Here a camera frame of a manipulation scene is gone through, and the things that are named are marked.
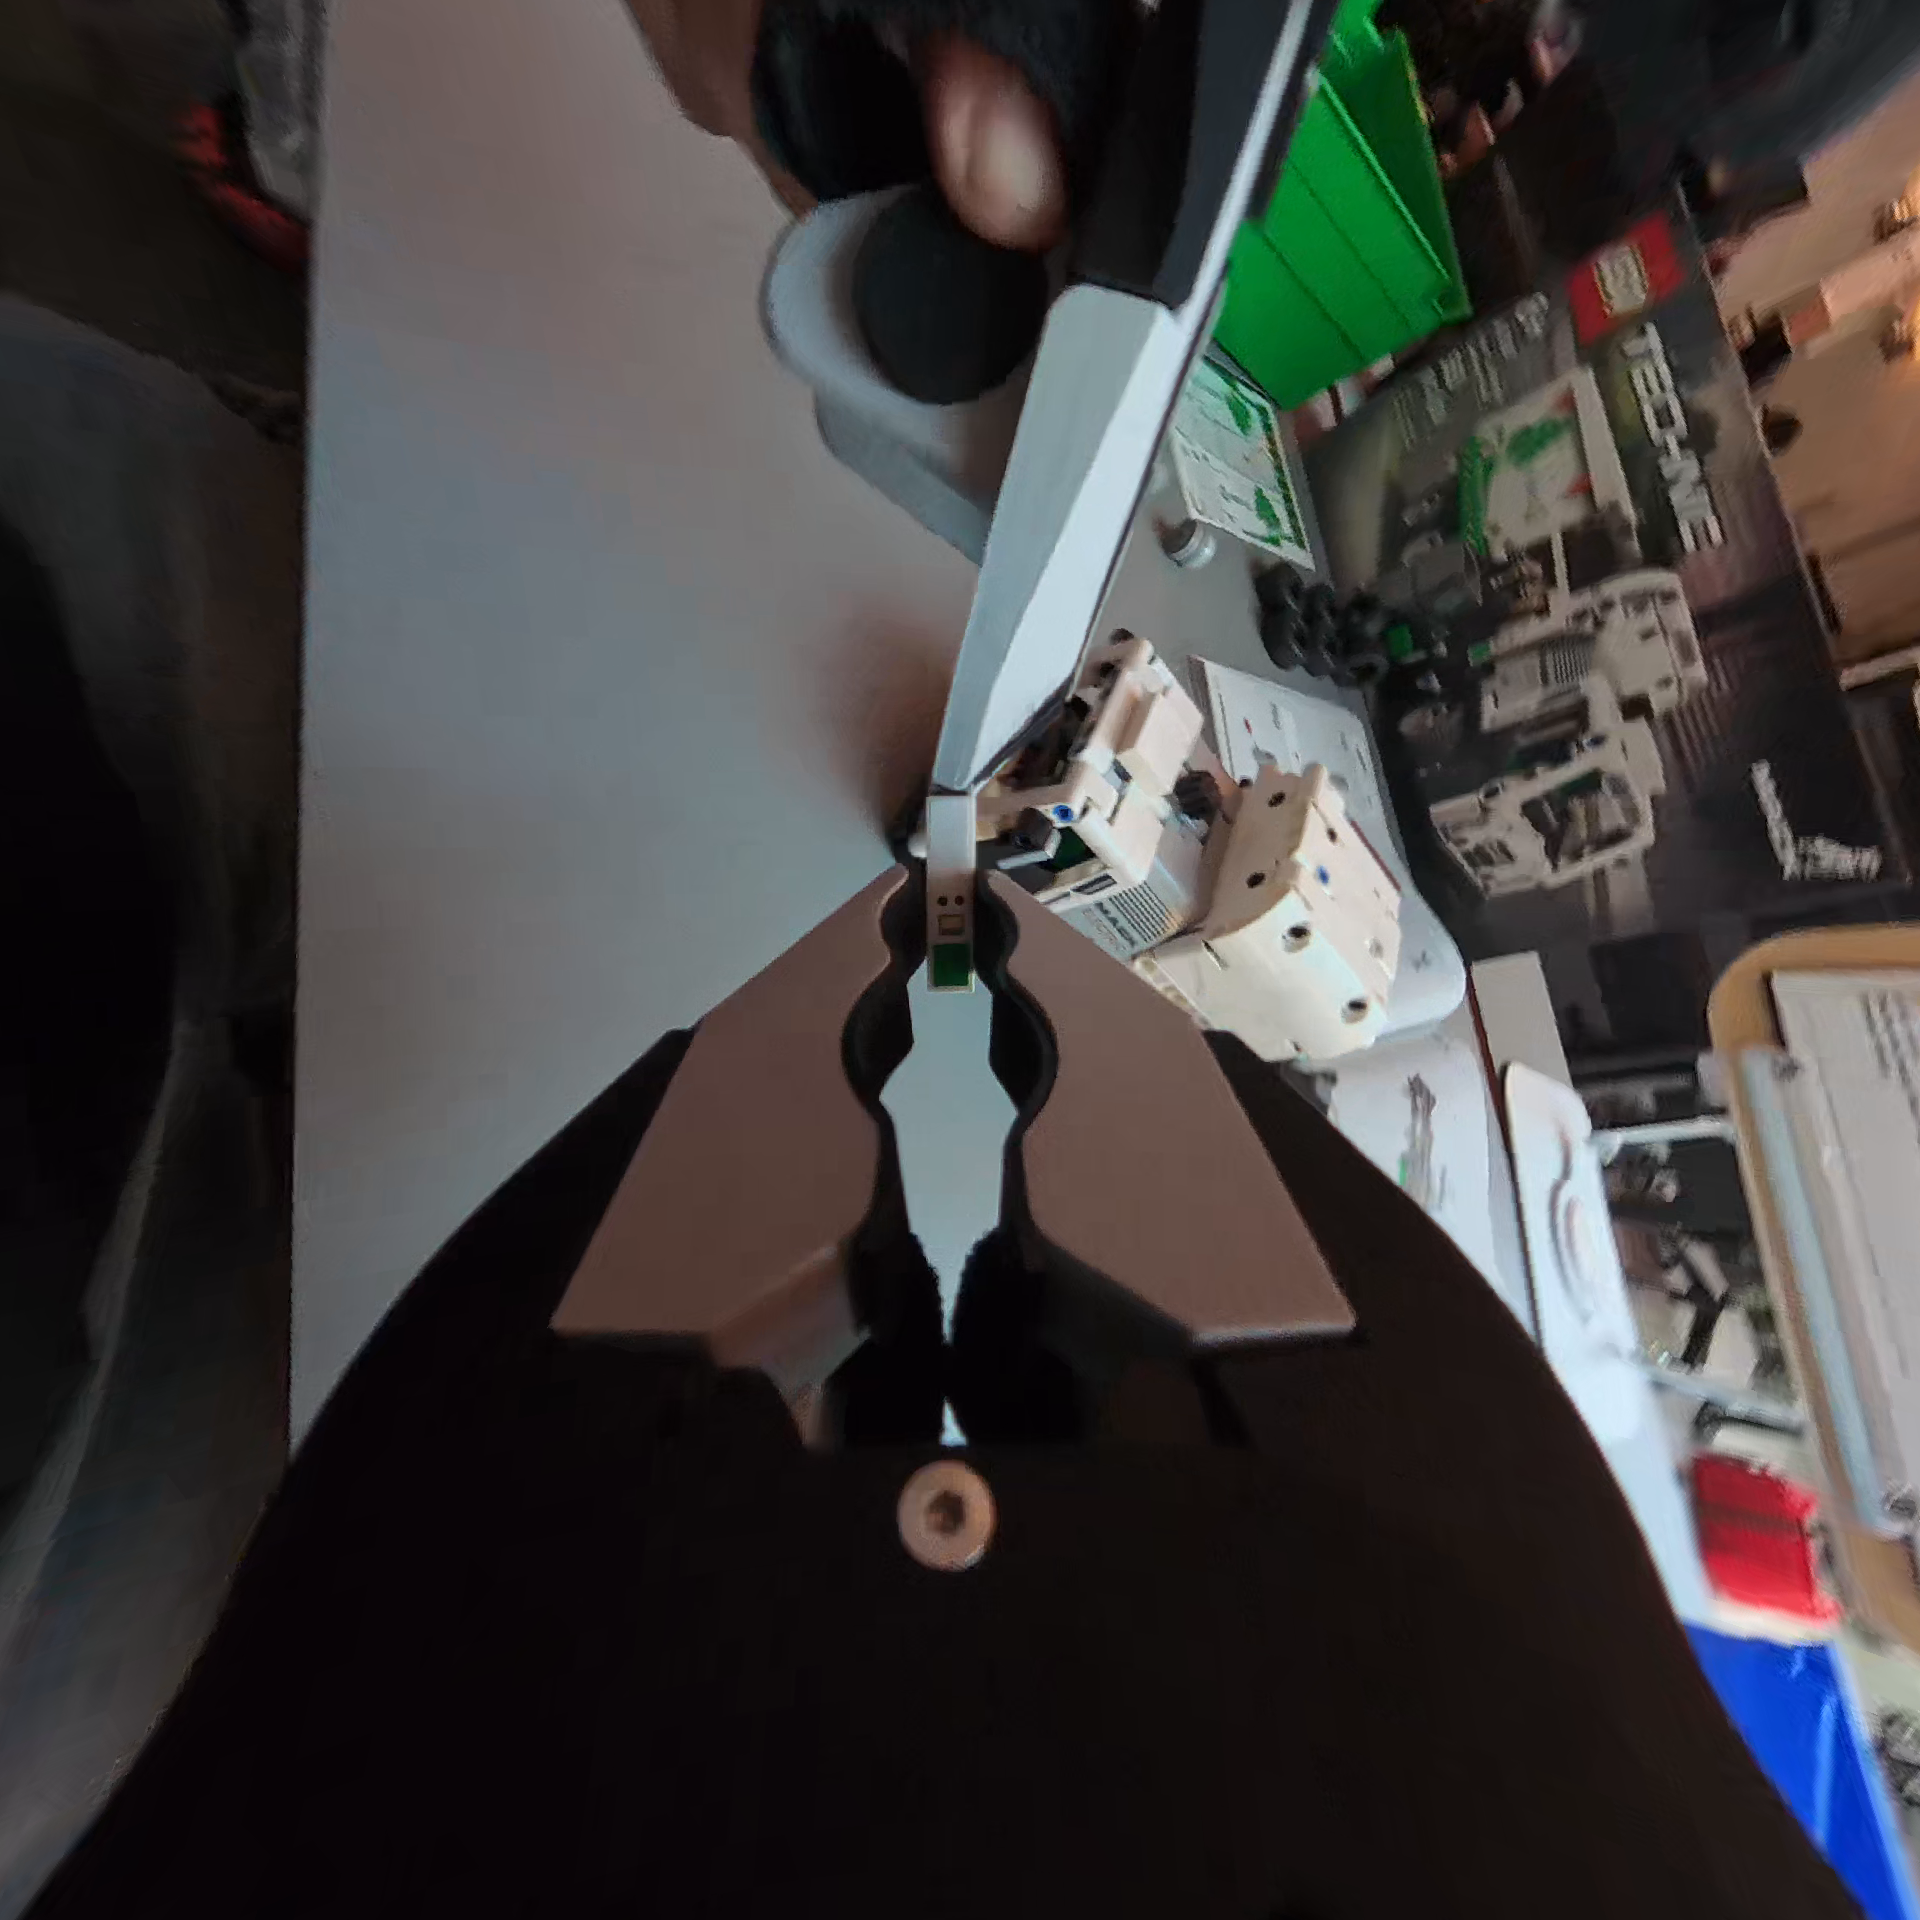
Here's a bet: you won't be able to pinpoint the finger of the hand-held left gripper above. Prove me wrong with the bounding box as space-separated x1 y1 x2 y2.
928 281 1209 797

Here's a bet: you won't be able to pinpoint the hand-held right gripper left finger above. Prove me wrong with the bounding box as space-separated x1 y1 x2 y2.
552 865 922 1444

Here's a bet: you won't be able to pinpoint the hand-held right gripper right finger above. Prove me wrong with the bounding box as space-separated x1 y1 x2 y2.
971 878 1360 1401

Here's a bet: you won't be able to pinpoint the white lego truck model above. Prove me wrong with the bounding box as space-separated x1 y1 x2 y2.
976 631 1405 1056

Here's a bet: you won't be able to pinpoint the small white green lego piece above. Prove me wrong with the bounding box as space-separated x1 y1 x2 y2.
924 791 986 993

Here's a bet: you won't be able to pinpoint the dark lego set box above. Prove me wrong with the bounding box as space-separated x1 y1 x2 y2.
1303 207 1896 1052

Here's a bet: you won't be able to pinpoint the person's left hand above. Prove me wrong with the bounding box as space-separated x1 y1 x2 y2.
643 0 1073 252

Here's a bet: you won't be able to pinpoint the green printed sticker sheet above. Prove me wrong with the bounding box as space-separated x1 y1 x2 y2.
1168 357 1327 577

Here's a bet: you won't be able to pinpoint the black toy tyres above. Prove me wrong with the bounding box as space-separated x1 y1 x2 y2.
1252 561 1445 694

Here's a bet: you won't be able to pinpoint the white flat rounded board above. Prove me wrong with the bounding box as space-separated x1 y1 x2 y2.
1500 1056 1648 1403

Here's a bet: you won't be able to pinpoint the green plastic bin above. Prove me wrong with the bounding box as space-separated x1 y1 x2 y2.
1212 0 1474 408

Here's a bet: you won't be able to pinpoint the clipboard with paper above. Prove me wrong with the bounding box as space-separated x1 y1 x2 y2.
1708 920 1920 1641

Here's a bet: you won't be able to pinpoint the person's grey trousers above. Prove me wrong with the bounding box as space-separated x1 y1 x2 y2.
0 293 324 1920

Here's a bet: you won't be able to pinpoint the red ribbed object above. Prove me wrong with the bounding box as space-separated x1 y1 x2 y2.
1691 1451 1841 1631

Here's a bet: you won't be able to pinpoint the blue plastic bin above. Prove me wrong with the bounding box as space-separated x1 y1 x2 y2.
1677 1621 1914 1920

